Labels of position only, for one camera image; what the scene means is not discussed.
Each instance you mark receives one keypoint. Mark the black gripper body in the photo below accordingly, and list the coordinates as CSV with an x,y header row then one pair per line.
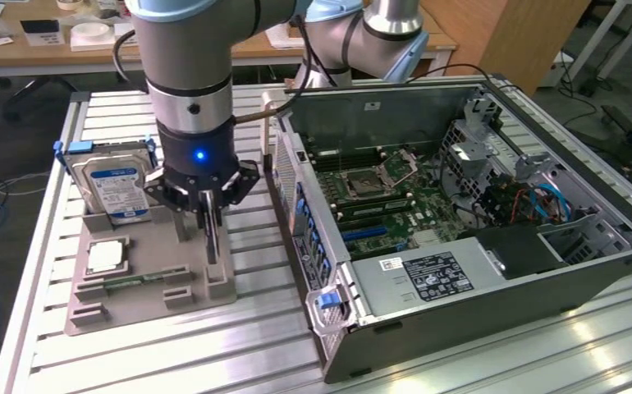
x,y
197,156

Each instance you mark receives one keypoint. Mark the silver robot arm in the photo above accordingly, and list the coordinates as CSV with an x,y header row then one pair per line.
x,y
189,61

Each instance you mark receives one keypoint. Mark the hard disk in blue carrier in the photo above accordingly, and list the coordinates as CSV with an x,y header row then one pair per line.
x,y
117,189

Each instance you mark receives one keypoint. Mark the grey plastic parts rack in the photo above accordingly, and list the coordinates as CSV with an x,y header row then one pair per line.
x,y
184,262

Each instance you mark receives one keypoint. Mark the silver CPU chip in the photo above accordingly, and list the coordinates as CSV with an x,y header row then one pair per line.
x,y
104,256

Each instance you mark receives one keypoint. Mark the CPU socket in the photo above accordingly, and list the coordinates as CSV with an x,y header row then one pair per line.
x,y
364,182

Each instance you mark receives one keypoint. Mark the installed green RAM stick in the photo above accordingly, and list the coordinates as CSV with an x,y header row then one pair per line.
x,y
376,210

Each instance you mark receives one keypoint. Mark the silver socket cover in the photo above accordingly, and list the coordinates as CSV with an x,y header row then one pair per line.
x,y
388,163

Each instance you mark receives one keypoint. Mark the white paper stack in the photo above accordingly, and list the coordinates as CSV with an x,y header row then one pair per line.
x,y
285,41

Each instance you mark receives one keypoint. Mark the blue case latch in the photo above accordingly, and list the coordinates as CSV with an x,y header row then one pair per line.
x,y
327,301

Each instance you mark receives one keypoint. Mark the black office chair base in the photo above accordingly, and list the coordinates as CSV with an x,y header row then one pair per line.
x,y
36,88

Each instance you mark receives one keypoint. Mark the white tape roll box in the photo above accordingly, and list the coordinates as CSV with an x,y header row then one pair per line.
x,y
93,39

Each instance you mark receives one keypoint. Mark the green motherboard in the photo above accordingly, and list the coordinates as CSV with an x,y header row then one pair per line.
x,y
436,209

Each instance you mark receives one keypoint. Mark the wooden desk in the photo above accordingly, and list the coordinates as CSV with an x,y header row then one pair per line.
x,y
20,57

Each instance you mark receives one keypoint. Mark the grey power supply unit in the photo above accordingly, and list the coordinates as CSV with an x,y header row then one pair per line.
x,y
431,275

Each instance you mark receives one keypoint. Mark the black and white label box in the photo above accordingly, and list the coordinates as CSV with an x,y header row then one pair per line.
x,y
41,28

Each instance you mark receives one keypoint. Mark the beige tape roll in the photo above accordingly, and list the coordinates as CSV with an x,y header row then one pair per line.
x,y
69,5

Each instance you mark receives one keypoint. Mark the open black PC case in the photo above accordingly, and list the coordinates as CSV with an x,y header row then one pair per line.
x,y
485,328

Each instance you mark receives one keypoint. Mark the wooden cabinet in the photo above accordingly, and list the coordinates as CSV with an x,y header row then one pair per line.
x,y
523,41

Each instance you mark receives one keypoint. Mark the white desk frame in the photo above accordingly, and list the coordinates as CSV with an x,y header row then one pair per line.
x,y
629,37

